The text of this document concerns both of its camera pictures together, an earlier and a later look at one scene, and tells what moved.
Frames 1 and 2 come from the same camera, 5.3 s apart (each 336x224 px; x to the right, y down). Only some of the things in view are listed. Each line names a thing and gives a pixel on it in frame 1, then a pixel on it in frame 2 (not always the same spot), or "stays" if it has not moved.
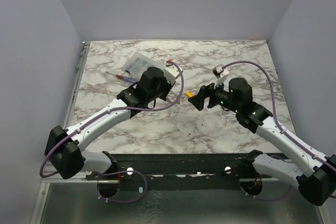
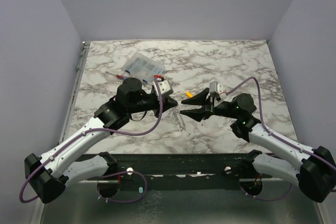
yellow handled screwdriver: [189, 94] stays
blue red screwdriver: [125, 78] stays
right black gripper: [210, 96] -> [209, 107]
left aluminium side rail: [81, 61] stays
